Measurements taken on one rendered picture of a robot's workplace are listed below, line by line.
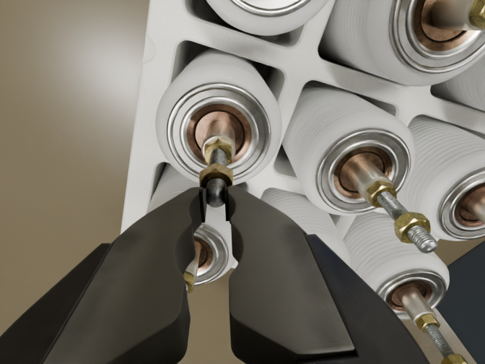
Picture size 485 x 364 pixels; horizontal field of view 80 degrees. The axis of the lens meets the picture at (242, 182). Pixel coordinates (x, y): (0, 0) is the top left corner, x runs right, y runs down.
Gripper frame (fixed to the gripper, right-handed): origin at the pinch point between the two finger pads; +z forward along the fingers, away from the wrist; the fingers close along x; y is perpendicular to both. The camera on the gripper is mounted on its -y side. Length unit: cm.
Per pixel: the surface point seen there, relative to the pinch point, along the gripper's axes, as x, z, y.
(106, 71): -16.7, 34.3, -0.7
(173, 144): -3.3, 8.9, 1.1
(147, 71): -6.3, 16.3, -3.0
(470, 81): 21.7, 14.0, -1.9
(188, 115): -2.1, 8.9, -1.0
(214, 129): -0.2, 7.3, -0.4
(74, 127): -23.5, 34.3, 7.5
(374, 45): 10.7, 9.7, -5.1
